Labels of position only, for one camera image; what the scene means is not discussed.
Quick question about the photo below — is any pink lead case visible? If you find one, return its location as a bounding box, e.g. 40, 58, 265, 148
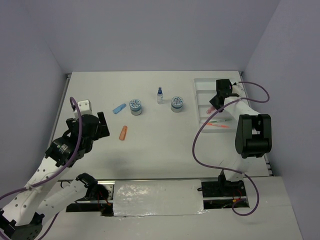
206, 106, 216, 115

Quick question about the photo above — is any blue lead case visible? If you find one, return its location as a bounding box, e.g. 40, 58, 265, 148
112, 103, 127, 115

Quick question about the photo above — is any blue round jar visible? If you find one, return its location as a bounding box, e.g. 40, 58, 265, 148
129, 99, 142, 116
171, 96, 184, 113

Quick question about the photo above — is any small clear spray bottle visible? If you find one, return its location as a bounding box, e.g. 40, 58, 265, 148
157, 87, 163, 104

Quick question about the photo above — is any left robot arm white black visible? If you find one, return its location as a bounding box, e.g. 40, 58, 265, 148
0, 112, 110, 240

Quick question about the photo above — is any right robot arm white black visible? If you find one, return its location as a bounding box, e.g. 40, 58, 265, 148
209, 79, 272, 196

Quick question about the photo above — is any white compartment tray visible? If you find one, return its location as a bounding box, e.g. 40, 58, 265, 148
193, 78, 238, 134

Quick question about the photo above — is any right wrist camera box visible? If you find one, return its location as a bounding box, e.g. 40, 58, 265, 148
231, 82, 246, 98

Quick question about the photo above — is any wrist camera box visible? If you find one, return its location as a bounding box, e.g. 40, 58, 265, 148
231, 82, 246, 98
77, 99, 93, 116

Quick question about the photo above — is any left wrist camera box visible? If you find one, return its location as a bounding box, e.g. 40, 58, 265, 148
77, 99, 93, 116

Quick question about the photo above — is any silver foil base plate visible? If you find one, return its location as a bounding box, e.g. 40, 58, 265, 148
113, 179, 205, 217

